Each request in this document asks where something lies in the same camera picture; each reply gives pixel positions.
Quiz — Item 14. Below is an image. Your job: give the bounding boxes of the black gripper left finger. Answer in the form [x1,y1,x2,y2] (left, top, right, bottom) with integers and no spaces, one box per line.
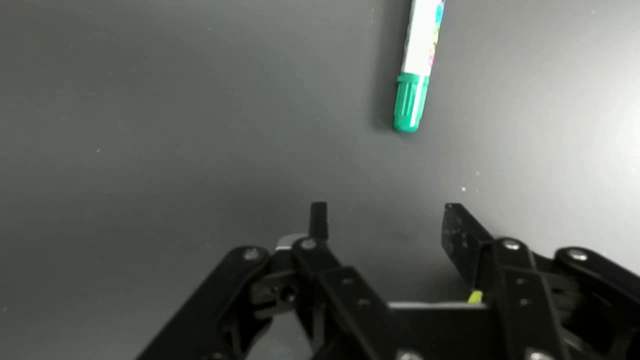
[136,200,395,360]

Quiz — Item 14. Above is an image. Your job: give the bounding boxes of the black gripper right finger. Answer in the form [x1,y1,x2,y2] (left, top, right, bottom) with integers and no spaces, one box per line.
[439,203,640,360]

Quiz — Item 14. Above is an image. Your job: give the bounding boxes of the white marker with green cap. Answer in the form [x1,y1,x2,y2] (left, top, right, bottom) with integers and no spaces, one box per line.
[389,0,447,134]

